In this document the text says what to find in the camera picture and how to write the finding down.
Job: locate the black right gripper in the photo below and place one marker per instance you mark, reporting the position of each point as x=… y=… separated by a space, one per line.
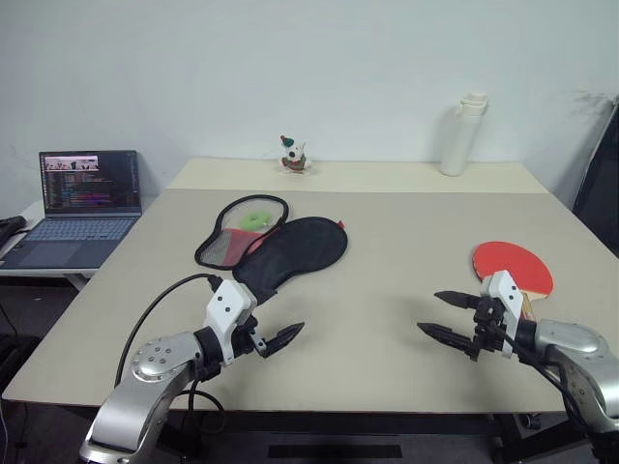
x=487 y=328

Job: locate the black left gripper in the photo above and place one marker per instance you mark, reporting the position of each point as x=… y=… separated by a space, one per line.
x=247 y=336

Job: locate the red table tennis paddle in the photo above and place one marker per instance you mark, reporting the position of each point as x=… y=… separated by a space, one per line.
x=512 y=261

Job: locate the black mesh paddle case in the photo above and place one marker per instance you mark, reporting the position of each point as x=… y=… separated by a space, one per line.
x=300 y=246

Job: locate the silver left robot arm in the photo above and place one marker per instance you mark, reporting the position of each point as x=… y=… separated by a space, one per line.
x=155 y=367

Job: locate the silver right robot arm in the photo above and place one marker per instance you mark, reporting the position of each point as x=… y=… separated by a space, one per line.
x=570 y=338

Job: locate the green ball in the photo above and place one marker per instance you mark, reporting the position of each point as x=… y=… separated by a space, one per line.
x=249 y=224

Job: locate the white tall bottle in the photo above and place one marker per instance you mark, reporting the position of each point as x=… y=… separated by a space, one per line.
x=457 y=145

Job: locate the small dog figurine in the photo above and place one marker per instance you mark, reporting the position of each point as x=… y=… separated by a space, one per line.
x=292 y=157

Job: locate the black upright panel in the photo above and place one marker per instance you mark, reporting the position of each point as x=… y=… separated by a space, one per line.
x=604 y=183

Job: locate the grey open laptop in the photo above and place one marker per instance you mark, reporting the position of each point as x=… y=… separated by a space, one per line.
x=87 y=183

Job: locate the white side table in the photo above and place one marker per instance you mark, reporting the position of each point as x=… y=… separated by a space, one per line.
x=29 y=272

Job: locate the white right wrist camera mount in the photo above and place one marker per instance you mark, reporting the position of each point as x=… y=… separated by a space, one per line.
x=505 y=290

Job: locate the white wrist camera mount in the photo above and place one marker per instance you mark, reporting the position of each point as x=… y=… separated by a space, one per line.
x=505 y=290
x=227 y=302

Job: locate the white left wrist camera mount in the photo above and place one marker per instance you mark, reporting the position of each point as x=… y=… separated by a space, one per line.
x=227 y=302

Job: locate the black table frame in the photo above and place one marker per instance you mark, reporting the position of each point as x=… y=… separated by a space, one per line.
x=508 y=435

